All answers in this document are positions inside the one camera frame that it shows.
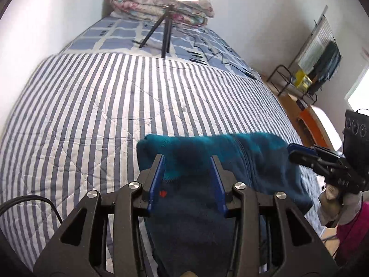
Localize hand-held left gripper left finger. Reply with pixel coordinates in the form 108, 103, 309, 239
33, 154, 166, 277

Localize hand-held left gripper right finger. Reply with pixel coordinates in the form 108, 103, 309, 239
210, 155, 338, 277

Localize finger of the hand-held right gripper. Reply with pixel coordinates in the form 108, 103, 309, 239
289, 151, 332, 176
287, 144, 345, 160

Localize teal plaid fleece jacket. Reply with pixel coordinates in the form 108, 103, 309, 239
136, 133, 315, 277

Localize person's right forearm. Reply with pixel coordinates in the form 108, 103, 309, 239
336, 199, 369, 266

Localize black clothes rack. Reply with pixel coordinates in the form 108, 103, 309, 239
267, 6, 342, 106

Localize dark hanging clothes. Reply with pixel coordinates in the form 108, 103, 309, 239
307, 40, 342, 93

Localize person's right hand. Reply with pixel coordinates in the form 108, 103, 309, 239
318, 182, 362, 228

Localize orange box with white cover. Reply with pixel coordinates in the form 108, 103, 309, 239
298, 105, 345, 151

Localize window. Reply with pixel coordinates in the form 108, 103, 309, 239
347, 66, 369, 113

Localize yellow box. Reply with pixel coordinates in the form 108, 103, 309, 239
294, 70, 312, 89

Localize bed with striped cover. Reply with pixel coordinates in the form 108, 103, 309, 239
0, 52, 325, 274

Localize striped hanging cloth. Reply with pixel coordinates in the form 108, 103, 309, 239
297, 16, 336, 72

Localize black tripod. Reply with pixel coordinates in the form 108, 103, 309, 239
138, 4, 177, 59

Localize blue checked bedsheet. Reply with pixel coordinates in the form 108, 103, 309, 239
59, 16, 261, 80

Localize black ring light cable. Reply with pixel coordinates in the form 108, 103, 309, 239
173, 29, 260, 80

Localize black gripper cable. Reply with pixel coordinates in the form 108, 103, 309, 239
0, 196, 62, 226

